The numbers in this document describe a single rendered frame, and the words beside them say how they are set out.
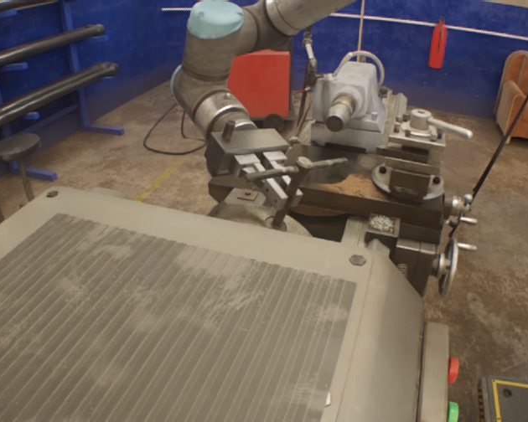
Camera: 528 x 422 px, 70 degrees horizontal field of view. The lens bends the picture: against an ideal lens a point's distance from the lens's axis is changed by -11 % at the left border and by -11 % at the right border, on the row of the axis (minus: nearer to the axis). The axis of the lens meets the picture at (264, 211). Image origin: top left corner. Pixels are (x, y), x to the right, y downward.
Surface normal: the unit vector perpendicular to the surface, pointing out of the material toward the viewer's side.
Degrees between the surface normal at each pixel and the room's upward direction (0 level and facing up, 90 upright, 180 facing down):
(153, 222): 0
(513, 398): 0
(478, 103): 90
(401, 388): 45
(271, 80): 90
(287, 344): 0
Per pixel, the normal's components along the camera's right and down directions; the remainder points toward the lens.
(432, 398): 0.00, -0.84
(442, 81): -0.33, 0.52
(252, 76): 0.02, 0.55
